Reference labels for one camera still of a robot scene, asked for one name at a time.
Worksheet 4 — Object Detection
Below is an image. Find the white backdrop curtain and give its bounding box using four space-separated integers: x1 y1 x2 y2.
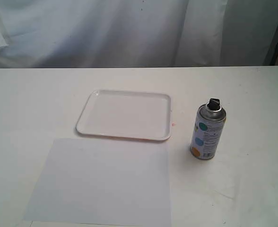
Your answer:
0 0 278 68

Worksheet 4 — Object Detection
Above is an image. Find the white paper sheet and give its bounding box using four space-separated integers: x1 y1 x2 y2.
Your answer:
24 139 171 227

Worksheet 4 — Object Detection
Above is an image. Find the white plastic tray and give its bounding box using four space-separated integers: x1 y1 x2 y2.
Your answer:
76 90 172 141

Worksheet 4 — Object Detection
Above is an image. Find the spray paint can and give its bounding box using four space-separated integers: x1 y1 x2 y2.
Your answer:
189 98 226 160

